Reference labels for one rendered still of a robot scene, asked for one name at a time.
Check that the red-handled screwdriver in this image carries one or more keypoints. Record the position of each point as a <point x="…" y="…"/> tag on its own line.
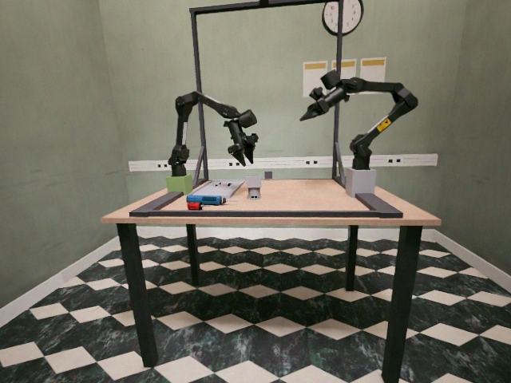
<point x="195" y="206"/>

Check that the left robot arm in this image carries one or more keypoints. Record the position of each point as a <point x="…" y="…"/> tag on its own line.
<point x="403" y="104"/>

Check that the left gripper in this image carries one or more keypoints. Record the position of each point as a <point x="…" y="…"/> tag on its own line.
<point x="319" y="108"/>

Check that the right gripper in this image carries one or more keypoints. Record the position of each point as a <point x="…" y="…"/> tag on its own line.
<point x="237" y="150"/>

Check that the grey cylinder with screw holes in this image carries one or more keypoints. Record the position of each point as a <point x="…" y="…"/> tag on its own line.
<point x="254" y="193"/>

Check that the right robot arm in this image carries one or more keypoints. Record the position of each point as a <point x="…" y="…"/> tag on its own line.
<point x="184" y="105"/>

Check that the blue power screwdriver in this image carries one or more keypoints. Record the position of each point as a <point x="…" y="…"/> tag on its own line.
<point x="206" y="199"/>

